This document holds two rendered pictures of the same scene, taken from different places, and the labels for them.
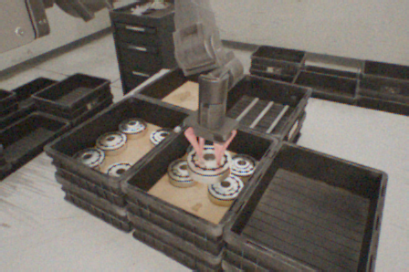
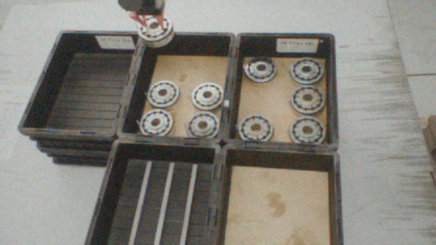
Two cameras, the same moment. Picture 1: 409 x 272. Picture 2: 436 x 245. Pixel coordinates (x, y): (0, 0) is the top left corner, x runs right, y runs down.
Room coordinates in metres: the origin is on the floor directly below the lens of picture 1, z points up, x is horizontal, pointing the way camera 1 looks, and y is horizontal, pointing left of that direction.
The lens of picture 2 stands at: (1.42, -0.10, 1.85)
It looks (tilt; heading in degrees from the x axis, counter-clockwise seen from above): 58 degrees down; 167
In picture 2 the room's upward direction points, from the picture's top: 12 degrees counter-clockwise
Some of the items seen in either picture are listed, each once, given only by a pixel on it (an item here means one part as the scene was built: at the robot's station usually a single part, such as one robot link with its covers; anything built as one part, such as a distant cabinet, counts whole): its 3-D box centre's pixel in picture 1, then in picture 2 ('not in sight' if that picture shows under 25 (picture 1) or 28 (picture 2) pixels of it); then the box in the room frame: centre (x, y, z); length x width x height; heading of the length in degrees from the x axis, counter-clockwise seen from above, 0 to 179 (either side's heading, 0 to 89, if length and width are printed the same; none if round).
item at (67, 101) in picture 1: (80, 117); not in sight; (1.80, 0.84, 0.37); 0.40 x 0.30 x 0.45; 155
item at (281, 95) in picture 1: (256, 114); (158, 220); (1.02, -0.21, 0.87); 0.40 x 0.30 x 0.11; 150
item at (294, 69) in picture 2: (88, 158); (307, 70); (0.77, 0.37, 0.86); 0.10 x 0.10 x 0.01
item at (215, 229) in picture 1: (205, 162); (180, 84); (0.68, -0.01, 0.92); 0.40 x 0.30 x 0.02; 150
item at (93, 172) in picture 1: (126, 132); (281, 87); (0.83, 0.25, 0.92); 0.40 x 0.30 x 0.02; 150
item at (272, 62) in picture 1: (275, 79); not in sight; (2.40, -0.60, 0.37); 0.40 x 0.30 x 0.45; 65
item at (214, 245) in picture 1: (205, 175); (183, 93); (0.68, -0.01, 0.87); 0.40 x 0.30 x 0.11; 150
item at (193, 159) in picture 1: (209, 159); (155, 27); (0.55, -0.01, 1.04); 0.10 x 0.10 x 0.01
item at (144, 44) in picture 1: (160, 59); not in sight; (2.64, 0.39, 0.45); 0.60 x 0.45 x 0.90; 155
